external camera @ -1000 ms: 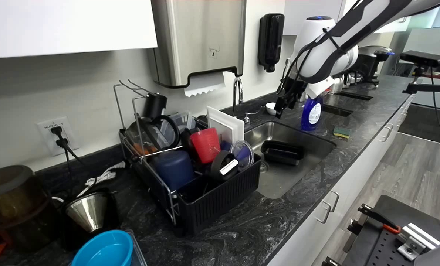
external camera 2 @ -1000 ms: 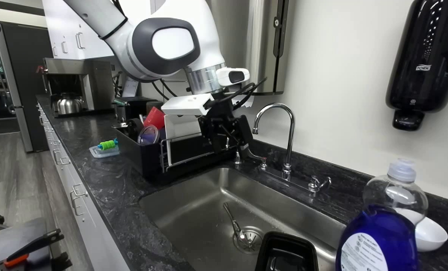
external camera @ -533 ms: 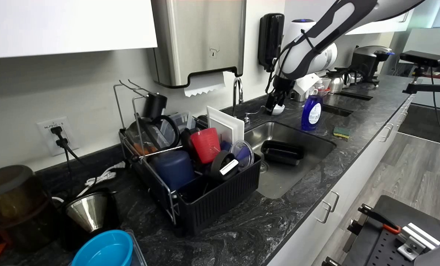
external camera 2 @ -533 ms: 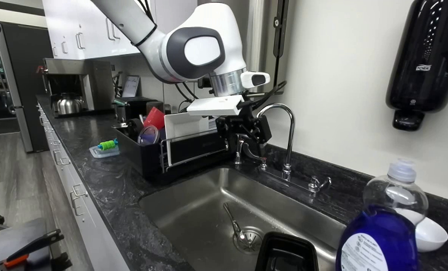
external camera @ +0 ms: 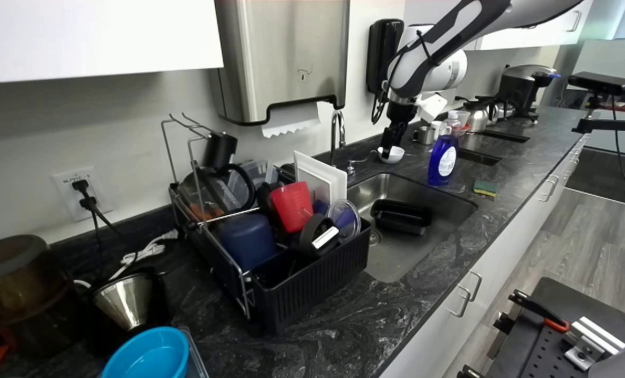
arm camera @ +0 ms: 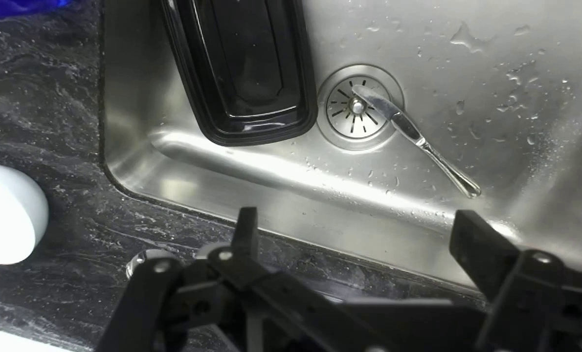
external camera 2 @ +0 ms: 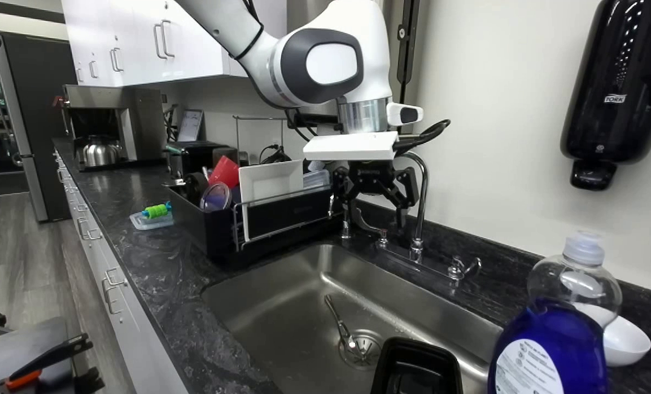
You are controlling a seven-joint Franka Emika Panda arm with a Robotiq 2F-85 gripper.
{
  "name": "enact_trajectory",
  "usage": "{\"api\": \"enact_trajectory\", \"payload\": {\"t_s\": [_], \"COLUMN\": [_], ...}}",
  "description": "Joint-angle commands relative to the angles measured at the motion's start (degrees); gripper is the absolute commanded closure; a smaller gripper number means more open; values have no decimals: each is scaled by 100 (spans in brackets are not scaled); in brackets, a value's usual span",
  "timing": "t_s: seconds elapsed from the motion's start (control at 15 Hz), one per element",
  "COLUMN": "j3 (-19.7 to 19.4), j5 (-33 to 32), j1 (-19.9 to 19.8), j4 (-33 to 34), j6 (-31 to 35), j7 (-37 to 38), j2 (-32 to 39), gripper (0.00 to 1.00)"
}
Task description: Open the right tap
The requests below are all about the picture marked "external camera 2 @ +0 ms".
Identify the steel coffee pot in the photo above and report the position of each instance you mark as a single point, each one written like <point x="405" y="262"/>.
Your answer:
<point x="100" y="153"/>

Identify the purple glass lid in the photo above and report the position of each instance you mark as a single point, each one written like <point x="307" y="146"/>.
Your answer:
<point x="216" y="198"/>

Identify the clear plastic container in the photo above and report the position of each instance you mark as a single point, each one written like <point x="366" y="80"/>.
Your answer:
<point x="317" y="179"/>

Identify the blue dish soap bottle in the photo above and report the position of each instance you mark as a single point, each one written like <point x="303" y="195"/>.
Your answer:
<point x="550" y="350"/>

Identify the steel refrigerator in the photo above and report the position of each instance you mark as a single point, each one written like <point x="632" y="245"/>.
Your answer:
<point x="41" y="109"/>

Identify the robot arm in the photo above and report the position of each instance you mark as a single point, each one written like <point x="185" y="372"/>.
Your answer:
<point x="303" y="60"/>

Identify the white square plate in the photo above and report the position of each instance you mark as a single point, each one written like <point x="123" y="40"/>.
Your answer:
<point x="268" y="180"/>

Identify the black and orange clamp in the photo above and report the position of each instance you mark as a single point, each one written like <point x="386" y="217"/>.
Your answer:
<point x="52" y="355"/>

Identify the black plastic container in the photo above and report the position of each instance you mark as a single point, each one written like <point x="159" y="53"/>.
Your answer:
<point x="413" y="366"/>

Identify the chrome tap lever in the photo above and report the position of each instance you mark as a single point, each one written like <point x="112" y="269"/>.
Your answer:
<point x="366" y="224"/>
<point x="462" y="268"/>

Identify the black wall bracket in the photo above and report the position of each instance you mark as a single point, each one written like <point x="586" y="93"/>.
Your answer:
<point x="407" y="49"/>

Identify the clear plastic tray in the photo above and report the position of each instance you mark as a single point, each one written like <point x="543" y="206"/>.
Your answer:
<point x="150" y="222"/>

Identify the framed sign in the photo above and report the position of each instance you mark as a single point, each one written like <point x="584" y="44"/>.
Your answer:
<point x="190" y="126"/>

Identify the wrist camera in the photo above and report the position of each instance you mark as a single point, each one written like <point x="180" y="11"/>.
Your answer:
<point x="347" y="146"/>

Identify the black toaster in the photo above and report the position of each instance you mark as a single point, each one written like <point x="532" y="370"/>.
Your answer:
<point x="199" y="156"/>

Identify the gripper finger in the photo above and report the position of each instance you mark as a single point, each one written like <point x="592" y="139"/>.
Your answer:
<point x="406" y="189"/>
<point x="343" y="186"/>

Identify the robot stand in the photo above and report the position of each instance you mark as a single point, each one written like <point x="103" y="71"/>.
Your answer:
<point x="19" y="350"/>

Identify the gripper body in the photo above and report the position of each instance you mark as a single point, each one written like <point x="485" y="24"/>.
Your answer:
<point x="372" y="176"/>

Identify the white wall cabinets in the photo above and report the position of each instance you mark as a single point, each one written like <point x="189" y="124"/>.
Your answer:
<point x="134" y="38"/>

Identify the green and blue brush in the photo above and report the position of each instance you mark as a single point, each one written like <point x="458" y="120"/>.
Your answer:
<point x="157" y="210"/>

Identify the red plastic cup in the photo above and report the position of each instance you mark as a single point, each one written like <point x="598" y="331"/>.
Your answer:
<point x="226" y="172"/>

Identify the black wall soap dispenser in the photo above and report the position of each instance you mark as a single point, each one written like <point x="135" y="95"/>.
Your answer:
<point x="615" y="87"/>

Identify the chrome sink tap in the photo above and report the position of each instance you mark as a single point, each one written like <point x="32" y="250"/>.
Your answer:
<point x="423" y="197"/>

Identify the black dish rack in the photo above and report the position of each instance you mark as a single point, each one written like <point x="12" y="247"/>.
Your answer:
<point x="282" y="219"/>

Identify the steel coffee maker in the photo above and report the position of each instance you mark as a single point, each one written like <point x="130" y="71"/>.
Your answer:
<point x="139" y="120"/>

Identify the row of white drawers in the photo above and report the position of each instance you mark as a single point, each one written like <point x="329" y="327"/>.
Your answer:
<point x="139" y="339"/>

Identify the white bowl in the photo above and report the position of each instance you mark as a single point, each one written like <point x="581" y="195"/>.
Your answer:
<point x="626" y="342"/>

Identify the stainless steel sink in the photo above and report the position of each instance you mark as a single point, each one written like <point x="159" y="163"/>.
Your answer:
<point x="292" y="312"/>

